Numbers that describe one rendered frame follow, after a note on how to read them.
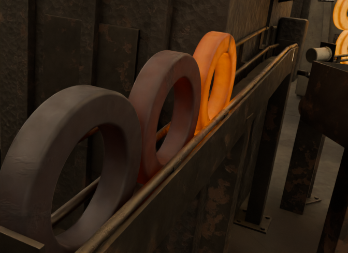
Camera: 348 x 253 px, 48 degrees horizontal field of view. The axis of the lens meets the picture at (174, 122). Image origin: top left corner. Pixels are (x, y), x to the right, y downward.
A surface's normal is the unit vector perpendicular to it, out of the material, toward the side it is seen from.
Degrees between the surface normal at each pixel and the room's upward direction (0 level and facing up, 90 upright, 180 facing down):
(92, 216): 26
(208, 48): 41
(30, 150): 51
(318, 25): 90
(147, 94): 58
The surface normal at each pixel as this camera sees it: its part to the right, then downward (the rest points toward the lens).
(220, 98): -0.28, -0.30
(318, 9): -0.61, 0.17
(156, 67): -0.12, -0.67
